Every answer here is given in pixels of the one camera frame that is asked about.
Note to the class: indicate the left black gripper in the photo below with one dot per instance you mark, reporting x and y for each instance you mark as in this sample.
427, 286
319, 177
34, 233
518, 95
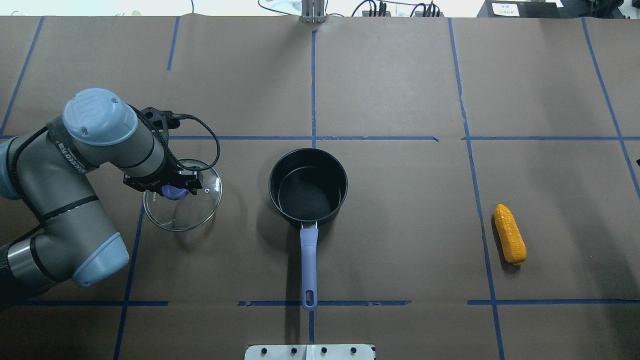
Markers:
176, 178

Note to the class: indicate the glass pot lid blue knob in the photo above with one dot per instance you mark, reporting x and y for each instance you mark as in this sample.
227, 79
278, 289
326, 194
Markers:
176, 209

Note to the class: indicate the yellow toy corn cob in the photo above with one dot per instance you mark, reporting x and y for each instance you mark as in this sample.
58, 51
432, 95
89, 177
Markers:
511, 241

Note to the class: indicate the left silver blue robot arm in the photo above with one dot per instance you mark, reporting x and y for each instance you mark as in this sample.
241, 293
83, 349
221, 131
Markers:
75, 238

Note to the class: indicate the dark blue saucepan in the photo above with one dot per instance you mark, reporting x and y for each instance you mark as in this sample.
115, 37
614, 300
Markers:
308, 187

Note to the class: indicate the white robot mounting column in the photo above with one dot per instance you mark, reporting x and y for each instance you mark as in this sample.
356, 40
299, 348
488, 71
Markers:
310, 352

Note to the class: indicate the brown paper table cover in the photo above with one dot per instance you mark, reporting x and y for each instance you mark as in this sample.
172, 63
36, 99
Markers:
438, 188

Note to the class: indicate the black power box white label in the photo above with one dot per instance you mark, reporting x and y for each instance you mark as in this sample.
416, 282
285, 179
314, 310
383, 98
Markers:
518, 9

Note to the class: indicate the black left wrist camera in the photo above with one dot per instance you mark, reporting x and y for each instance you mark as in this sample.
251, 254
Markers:
159, 119

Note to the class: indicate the aluminium frame post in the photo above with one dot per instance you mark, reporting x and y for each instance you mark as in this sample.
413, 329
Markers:
313, 11

